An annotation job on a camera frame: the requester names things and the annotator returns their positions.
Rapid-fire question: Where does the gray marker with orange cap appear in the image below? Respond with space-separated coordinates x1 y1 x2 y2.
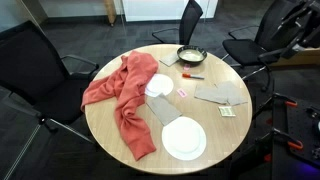
181 73 205 81

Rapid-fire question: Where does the large black mesh office chair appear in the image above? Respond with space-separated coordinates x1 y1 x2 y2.
0 19 101 145

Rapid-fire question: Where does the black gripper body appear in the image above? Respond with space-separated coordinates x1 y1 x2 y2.
299 0 320 48

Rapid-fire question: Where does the wooden furniture leg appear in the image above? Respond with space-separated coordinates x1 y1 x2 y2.
102 0 118 27

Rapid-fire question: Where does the red cloth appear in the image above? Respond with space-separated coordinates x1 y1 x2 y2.
80 50 159 162

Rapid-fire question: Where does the large white plate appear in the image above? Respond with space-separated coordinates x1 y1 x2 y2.
161 116 208 162

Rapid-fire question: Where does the small white plate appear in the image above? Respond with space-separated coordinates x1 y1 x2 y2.
144 73 175 98

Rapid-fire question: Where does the black robot mounting board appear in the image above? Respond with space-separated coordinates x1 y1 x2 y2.
271 94 320 168

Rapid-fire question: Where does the white cabinet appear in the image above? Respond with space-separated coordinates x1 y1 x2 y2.
121 0 219 23

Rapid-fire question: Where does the pink sticky note with print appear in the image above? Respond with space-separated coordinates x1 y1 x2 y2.
176 87 188 99

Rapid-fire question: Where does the dark bowl with cream inside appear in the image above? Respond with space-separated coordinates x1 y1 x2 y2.
176 45 208 66

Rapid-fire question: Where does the long gray napkin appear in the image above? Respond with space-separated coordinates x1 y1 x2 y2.
145 93 183 127

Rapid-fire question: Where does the gray napkin under bowl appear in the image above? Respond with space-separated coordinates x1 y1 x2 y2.
159 51 181 68

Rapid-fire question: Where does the black clamp with orange handle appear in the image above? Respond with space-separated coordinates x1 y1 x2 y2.
255 128 305 152
252 92 299 121

